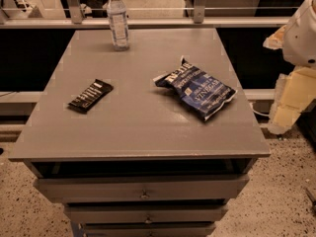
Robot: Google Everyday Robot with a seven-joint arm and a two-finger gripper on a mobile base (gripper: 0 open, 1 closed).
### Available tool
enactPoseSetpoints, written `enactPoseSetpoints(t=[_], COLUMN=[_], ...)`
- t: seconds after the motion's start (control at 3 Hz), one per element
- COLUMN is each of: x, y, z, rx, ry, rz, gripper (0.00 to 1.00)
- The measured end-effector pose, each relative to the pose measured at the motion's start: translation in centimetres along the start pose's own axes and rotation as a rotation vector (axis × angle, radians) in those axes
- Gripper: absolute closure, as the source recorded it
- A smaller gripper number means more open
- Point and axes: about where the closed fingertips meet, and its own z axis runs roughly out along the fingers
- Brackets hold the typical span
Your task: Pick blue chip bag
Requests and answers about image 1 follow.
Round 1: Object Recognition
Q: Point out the blue chip bag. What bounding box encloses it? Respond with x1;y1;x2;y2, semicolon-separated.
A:
153;57;237;121

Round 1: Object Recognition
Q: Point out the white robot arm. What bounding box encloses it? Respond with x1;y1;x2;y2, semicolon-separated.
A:
263;0;316;134

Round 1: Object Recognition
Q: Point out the grey drawer cabinet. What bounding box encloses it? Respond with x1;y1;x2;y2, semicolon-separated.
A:
8;28;272;237

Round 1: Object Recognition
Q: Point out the black snack bar wrapper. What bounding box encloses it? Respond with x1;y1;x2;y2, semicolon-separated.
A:
68;79;114;114

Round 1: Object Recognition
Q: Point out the top grey drawer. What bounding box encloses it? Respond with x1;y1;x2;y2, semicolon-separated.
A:
34;174;249;203

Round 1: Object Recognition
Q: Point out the grey drawer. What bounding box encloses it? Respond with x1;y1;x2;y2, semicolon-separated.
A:
34;174;249;203
64;204;228;224
84;222;215;237

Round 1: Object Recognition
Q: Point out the clear plastic water bottle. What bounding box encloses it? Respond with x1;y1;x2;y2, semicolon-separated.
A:
107;0;129;50

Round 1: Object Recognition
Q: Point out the bottom grey drawer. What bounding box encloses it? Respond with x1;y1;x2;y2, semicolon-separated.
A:
84;222;215;237

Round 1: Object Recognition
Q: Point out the middle grey drawer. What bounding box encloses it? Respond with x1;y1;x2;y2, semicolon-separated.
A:
64;204;228;224

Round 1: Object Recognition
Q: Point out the metal railing frame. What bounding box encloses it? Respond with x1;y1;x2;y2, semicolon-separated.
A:
1;0;289;29

